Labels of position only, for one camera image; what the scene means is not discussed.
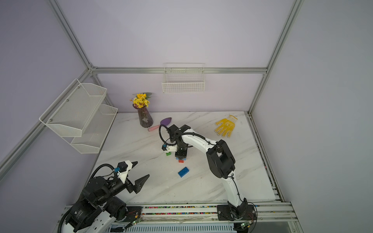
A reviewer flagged dark blue long lego brick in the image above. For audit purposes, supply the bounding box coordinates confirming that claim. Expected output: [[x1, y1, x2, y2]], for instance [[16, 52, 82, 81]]
[[178, 167, 189, 178]]

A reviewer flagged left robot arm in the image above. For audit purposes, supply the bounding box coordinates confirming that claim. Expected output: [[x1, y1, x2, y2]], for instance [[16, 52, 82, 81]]
[[57, 161, 150, 233]]

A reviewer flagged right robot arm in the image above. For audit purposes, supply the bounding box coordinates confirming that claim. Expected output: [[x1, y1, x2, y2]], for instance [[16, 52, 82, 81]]
[[160, 125, 257, 224]]

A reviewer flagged purple pink toy spatula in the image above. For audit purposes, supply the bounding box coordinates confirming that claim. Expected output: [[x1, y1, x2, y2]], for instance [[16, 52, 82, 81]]
[[148, 117, 172, 132]]

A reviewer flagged purple ribbed glass vase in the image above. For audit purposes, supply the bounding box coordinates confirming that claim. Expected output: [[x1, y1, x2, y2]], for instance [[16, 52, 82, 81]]
[[133, 104, 153, 128]]

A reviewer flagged yellow rubber glove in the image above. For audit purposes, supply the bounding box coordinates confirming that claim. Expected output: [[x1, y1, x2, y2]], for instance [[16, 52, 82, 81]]
[[214, 115, 238, 138]]

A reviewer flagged yellow flower bouquet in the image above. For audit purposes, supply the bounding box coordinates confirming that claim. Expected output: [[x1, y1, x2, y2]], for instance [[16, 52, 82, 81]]
[[130, 92, 152, 109]]

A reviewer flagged white mesh two-tier shelf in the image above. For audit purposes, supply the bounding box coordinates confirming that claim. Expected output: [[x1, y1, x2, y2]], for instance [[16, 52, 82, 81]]
[[39, 79, 118, 154]]

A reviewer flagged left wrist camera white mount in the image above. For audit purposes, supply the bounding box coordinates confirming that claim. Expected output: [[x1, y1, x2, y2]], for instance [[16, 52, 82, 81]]
[[114, 160, 129, 183]]

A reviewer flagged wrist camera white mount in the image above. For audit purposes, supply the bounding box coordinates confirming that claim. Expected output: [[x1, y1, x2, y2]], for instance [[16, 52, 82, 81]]
[[114, 160, 129, 183], [162, 144, 177, 153]]

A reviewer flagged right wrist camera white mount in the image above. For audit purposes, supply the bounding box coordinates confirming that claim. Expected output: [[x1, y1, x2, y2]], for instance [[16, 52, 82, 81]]
[[162, 144, 177, 153]]

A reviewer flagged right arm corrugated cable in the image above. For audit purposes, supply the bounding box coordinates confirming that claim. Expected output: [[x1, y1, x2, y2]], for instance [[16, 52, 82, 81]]
[[158, 124, 210, 147]]

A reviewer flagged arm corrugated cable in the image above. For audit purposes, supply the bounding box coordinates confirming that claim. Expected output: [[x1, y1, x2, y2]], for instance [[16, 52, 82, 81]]
[[158, 124, 210, 147], [88, 163, 116, 183]]

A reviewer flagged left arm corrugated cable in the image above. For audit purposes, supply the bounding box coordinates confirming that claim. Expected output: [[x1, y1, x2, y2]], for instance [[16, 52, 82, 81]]
[[88, 163, 116, 183]]

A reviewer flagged white wire wall basket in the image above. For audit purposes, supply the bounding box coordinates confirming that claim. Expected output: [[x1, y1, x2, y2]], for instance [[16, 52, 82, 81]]
[[162, 63, 205, 94]]

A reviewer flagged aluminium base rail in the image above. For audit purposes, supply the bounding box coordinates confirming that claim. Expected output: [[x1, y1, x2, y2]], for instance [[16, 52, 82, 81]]
[[59, 200, 301, 233]]

